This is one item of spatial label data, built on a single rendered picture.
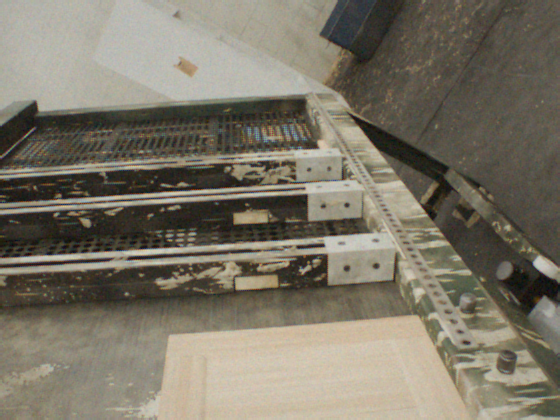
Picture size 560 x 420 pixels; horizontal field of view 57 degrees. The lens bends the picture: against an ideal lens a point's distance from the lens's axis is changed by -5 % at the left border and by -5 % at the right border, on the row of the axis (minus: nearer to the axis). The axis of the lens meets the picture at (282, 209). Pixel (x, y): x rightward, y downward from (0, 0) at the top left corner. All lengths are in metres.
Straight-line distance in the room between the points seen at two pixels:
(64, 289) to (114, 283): 0.09
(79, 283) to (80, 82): 5.09
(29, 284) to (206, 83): 3.49
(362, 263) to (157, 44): 3.56
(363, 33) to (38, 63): 3.34
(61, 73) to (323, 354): 5.46
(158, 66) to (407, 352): 3.79
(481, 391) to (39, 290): 0.76
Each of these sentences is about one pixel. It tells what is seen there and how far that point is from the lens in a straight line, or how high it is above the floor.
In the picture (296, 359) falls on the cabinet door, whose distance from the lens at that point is 0.83.
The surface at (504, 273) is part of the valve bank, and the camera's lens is 0.96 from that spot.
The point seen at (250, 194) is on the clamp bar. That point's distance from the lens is 1.23.
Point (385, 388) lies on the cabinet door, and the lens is 0.79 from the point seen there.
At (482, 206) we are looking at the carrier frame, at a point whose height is 0.18.
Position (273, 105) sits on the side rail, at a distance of 2.21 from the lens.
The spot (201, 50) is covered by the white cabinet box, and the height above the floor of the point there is 1.32.
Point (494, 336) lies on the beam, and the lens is 0.86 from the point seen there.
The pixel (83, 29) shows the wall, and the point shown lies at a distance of 5.94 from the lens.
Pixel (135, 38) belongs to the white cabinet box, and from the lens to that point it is 4.40.
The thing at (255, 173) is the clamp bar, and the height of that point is 1.10.
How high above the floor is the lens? 1.40
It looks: 16 degrees down
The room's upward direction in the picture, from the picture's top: 65 degrees counter-clockwise
